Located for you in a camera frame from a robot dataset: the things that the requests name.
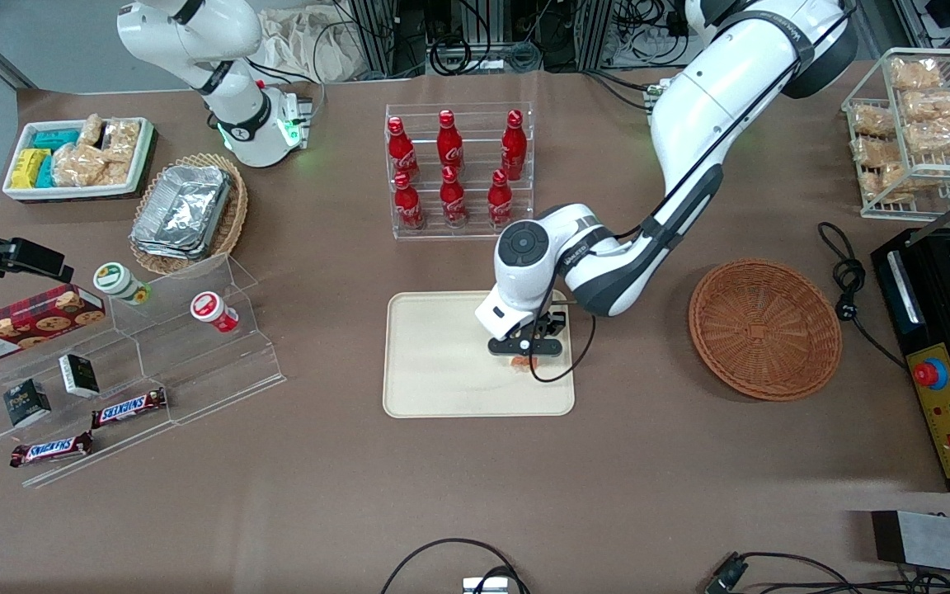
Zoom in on small black carton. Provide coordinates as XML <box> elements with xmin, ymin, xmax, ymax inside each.
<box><xmin>2</xmin><ymin>379</ymin><xmax>54</xmax><ymax>428</ymax></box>
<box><xmin>58</xmin><ymin>354</ymin><xmax>101</xmax><ymax>399</ymax></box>

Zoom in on black cable bundle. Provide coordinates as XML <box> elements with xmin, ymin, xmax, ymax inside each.
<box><xmin>428</xmin><ymin>33</ymin><xmax>543</xmax><ymax>77</ymax></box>

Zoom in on black cable with connector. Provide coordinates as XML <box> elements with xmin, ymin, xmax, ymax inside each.
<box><xmin>704</xmin><ymin>551</ymin><xmax>950</xmax><ymax>594</ymax></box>

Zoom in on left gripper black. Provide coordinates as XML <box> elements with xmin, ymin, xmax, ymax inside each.
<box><xmin>487</xmin><ymin>307</ymin><xmax>565</xmax><ymax>358</ymax></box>

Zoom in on brown round wicker basket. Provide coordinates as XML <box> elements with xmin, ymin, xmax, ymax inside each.
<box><xmin>688</xmin><ymin>259</ymin><xmax>844</xmax><ymax>403</ymax></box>

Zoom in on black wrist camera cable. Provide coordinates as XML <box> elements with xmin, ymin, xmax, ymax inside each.
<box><xmin>528</xmin><ymin>165</ymin><xmax>725</xmax><ymax>385</ymax></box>

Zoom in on beige plastic tray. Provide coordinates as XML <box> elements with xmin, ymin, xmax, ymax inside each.
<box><xmin>383</xmin><ymin>289</ymin><xmax>576</xmax><ymax>419</ymax></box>

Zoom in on white cloth bag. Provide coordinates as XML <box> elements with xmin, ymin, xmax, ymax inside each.
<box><xmin>259</xmin><ymin>7</ymin><xmax>360</xmax><ymax>83</ymax></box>

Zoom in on light oval wicker basket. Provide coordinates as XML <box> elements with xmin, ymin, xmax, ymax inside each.
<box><xmin>129</xmin><ymin>153</ymin><xmax>250</xmax><ymax>278</ymax></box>

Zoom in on stacked foil containers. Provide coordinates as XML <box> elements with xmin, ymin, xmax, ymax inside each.
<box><xmin>129</xmin><ymin>164</ymin><xmax>233</xmax><ymax>262</ymax></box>

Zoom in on aluminium frame post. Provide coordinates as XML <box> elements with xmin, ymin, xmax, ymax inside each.
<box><xmin>349</xmin><ymin>0</ymin><xmax>400</xmax><ymax>79</ymax></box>
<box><xmin>576</xmin><ymin>0</ymin><xmax>614</xmax><ymax>71</ymax></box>

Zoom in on clear acrylic bottle rack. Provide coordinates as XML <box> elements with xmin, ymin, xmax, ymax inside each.
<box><xmin>384</xmin><ymin>102</ymin><xmax>535</xmax><ymax>241</ymax></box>

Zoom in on red cola bottle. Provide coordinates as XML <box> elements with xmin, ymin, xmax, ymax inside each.
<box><xmin>487</xmin><ymin>169</ymin><xmax>517</xmax><ymax>228</ymax></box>
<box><xmin>393</xmin><ymin>171</ymin><xmax>426</xmax><ymax>230</ymax></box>
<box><xmin>387</xmin><ymin>115</ymin><xmax>420</xmax><ymax>182</ymax></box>
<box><xmin>440</xmin><ymin>166</ymin><xmax>469</xmax><ymax>228</ymax></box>
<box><xmin>501</xmin><ymin>110</ymin><xmax>528</xmax><ymax>181</ymax></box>
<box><xmin>437</xmin><ymin>110</ymin><xmax>465</xmax><ymax>172</ymax></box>

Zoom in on Snickers bar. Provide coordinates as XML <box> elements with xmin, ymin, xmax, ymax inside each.
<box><xmin>10</xmin><ymin>431</ymin><xmax>95</xmax><ymax>469</ymax></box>
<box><xmin>91</xmin><ymin>387</ymin><xmax>169</xmax><ymax>429</ymax></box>

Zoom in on red Walkers cookie box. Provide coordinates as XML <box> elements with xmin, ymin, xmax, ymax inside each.
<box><xmin>0</xmin><ymin>284</ymin><xmax>107</xmax><ymax>369</ymax></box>

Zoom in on clear acrylic step stand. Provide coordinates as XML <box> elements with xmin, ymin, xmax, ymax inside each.
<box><xmin>0</xmin><ymin>252</ymin><xmax>288</xmax><ymax>489</ymax></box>

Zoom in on white snack bin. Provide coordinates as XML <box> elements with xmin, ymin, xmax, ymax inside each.
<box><xmin>2</xmin><ymin>117</ymin><xmax>156</xmax><ymax>204</ymax></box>

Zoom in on clear bag of pastry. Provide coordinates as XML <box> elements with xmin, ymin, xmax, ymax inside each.
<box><xmin>858</xmin><ymin>163</ymin><xmax>911</xmax><ymax>205</ymax></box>
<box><xmin>902</xmin><ymin>89</ymin><xmax>950</xmax><ymax>122</ymax></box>
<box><xmin>850</xmin><ymin>105</ymin><xmax>896</xmax><ymax>139</ymax></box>
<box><xmin>904</xmin><ymin>115</ymin><xmax>950</xmax><ymax>155</ymax></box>
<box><xmin>890</xmin><ymin>56</ymin><xmax>944</xmax><ymax>92</ymax></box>
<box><xmin>852</xmin><ymin>136</ymin><xmax>905</xmax><ymax>168</ymax></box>

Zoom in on black looped cable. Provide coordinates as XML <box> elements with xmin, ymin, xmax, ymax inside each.
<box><xmin>380</xmin><ymin>538</ymin><xmax>530</xmax><ymax>594</ymax></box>

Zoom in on red lid yogurt cup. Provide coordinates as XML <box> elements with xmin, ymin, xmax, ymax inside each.
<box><xmin>190</xmin><ymin>290</ymin><xmax>240</xmax><ymax>334</ymax></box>

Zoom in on green lid yogurt cup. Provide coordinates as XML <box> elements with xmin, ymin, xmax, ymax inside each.
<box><xmin>93</xmin><ymin>262</ymin><xmax>153</xmax><ymax>307</ymax></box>

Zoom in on yellow snack packet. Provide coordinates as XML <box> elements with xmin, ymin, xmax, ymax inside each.
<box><xmin>11</xmin><ymin>148</ymin><xmax>52</xmax><ymax>190</ymax></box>

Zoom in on dark wooden box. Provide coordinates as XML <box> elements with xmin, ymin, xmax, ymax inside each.
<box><xmin>871</xmin><ymin>510</ymin><xmax>950</xmax><ymax>578</ymax></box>

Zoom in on black power cable with plug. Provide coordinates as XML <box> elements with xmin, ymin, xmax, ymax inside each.
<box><xmin>818</xmin><ymin>221</ymin><xmax>910</xmax><ymax>370</ymax></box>

